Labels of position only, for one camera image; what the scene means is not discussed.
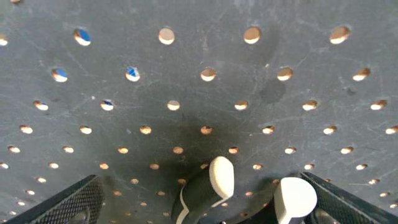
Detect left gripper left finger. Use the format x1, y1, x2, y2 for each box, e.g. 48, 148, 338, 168
5, 174, 105, 224

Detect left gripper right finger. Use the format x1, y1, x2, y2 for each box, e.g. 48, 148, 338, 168
299, 171, 398, 224

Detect black and white handled pliers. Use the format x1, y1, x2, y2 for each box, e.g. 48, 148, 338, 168
170, 156, 318, 224

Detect black pegboard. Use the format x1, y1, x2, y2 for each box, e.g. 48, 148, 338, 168
0, 0, 398, 224

